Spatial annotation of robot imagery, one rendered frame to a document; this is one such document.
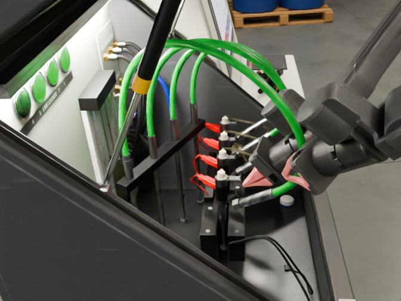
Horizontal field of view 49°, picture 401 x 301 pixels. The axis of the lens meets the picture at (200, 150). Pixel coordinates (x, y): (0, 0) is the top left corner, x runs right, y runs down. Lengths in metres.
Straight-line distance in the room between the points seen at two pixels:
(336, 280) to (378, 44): 0.46
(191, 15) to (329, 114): 0.65
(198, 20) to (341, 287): 0.71
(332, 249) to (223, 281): 0.42
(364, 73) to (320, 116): 0.27
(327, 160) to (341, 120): 0.09
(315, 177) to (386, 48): 0.30
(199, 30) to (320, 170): 0.61
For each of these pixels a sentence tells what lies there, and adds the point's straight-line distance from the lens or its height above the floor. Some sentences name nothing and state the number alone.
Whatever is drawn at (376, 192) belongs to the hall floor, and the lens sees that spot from 2.80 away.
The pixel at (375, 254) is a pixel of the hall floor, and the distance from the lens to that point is 2.40.
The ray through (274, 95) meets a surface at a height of 1.35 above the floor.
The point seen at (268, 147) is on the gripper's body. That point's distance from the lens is 0.87.
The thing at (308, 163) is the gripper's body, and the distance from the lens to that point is 0.68.
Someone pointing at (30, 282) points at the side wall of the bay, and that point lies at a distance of 0.71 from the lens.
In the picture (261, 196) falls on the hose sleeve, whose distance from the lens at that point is 0.81.
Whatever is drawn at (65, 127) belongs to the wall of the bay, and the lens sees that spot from 0.85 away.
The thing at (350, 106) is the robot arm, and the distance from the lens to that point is 0.59.
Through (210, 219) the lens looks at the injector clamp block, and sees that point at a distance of 1.02.
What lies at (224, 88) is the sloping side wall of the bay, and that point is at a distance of 1.17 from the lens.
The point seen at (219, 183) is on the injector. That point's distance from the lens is 0.93.
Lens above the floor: 1.65
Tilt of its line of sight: 32 degrees down
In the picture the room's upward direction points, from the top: 4 degrees counter-clockwise
